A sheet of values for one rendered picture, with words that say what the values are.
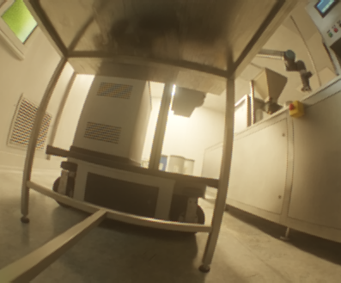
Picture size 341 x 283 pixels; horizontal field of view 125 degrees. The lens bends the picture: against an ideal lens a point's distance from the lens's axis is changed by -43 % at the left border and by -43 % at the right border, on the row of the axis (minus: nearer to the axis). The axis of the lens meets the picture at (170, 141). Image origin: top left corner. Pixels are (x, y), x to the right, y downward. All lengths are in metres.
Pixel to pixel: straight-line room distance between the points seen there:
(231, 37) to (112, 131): 0.66
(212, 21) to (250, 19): 0.10
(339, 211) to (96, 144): 1.15
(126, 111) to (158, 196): 0.45
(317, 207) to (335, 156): 0.24
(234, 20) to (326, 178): 0.71
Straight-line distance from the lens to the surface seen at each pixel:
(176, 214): 0.79
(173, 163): 3.85
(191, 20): 0.45
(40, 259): 0.24
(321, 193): 0.82
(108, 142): 0.80
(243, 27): 0.46
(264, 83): 1.85
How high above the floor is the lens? 0.32
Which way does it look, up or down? 11 degrees up
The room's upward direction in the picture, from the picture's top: 10 degrees clockwise
